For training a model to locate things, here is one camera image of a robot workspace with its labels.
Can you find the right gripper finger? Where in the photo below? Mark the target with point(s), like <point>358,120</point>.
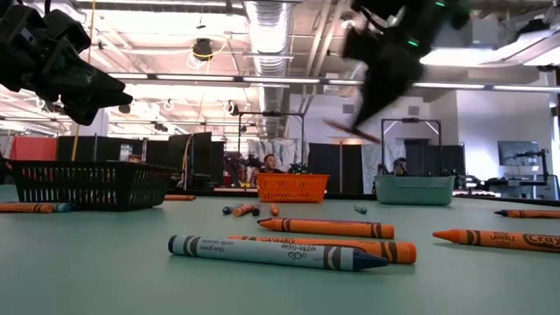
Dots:
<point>412,85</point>
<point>380,100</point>

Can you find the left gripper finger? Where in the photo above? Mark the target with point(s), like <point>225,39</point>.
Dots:
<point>89,111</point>
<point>109,89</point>

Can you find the blue green crayon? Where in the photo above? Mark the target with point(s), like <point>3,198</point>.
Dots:
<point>262,251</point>
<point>361,209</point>
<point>62,207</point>
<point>229,209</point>

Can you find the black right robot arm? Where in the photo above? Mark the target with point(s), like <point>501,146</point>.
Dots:
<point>437,17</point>

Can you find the white pillar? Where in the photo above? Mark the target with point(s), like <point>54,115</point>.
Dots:
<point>94,130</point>

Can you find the black mesh basket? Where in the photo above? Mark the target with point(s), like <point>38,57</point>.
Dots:
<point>87,165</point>

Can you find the red partition panel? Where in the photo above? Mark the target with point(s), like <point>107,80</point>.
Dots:
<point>32,149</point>

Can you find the person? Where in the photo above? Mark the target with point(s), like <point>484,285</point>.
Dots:
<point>400,166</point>
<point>269,163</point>

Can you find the black curtain panel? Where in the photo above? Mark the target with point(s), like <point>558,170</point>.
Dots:
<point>332,166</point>

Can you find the teal plastic bin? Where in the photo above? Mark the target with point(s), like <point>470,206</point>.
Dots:
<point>413,192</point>

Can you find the long ceiling light strip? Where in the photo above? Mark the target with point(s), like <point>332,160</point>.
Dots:
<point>284,80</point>

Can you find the crumpled white sheet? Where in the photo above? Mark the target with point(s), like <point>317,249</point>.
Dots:
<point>284,151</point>

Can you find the black partition panels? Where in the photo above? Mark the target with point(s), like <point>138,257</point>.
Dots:
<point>201,153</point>

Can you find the orange mesh basket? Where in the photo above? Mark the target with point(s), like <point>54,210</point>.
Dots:
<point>293,176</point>

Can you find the neighbouring work table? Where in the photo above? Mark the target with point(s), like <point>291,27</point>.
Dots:
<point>516,188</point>

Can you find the teal table mat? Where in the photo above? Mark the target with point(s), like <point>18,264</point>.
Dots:
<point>131,284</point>

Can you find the black frame stand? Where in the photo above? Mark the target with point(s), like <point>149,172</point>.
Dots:
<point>271,114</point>
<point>411,120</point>

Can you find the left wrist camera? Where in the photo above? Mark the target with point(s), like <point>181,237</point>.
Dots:
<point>67,30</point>

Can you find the corrugated silver duct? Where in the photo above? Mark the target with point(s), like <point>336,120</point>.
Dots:
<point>271,44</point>

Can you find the black wall monitor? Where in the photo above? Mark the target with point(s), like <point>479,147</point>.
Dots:
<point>518,153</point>

